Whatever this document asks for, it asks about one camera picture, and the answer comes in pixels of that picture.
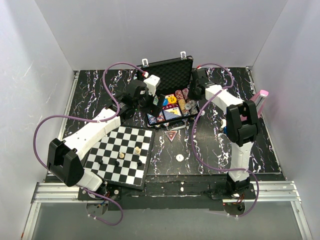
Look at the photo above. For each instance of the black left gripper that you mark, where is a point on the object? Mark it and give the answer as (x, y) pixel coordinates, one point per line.
(152, 109)

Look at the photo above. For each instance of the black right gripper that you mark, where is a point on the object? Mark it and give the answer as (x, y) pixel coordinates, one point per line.
(197, 98)

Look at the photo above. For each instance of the blue small blind button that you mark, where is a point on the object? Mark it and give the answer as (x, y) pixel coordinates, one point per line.
(165, 102)

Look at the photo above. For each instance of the white poker chip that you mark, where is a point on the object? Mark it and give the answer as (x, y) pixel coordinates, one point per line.
(192, 103)
(179, 157)

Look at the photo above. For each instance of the yellow big blind button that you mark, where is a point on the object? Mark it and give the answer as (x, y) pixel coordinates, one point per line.
(172, 99)

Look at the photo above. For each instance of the red playing card deck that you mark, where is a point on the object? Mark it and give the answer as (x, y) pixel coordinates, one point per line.
(169, 95)

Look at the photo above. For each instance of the blue playing card deck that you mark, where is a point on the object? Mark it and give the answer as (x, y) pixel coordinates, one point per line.
(172, 113)

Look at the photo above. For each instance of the black poker set case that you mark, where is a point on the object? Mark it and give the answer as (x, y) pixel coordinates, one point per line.
(175, 74)

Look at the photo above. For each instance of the triangular all-in marker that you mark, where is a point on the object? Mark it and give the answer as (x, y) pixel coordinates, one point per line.
(171, 134)

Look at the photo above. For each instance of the black white chess board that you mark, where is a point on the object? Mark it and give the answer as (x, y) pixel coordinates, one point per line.
(123, 139)

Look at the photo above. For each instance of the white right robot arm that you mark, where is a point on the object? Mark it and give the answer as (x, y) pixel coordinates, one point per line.
(241, 128)

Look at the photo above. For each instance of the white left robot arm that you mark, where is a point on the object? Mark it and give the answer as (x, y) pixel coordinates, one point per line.
(66, 157)

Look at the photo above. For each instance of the purple red chip column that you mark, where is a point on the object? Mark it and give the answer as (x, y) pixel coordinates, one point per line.
(194, 110)

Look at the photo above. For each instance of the light blue chip column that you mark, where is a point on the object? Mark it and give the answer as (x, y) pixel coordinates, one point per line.
(151, 119)

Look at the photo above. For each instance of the red yellow chip column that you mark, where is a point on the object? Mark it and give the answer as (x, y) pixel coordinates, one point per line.
(182, 103)

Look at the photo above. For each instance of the white and blue block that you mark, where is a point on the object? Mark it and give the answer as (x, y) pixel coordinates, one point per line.
(223, 125)

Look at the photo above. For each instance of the pink metronome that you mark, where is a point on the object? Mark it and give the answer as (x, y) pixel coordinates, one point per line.
(259, 99)

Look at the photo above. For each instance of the white chess pawn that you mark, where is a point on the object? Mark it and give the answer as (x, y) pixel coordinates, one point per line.
(121, 155)

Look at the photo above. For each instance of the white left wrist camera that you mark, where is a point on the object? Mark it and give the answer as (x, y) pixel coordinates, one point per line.
(152, 82)

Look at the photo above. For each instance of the aluminium rail frame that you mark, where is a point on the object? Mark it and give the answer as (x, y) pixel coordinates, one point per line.
(179, 200)

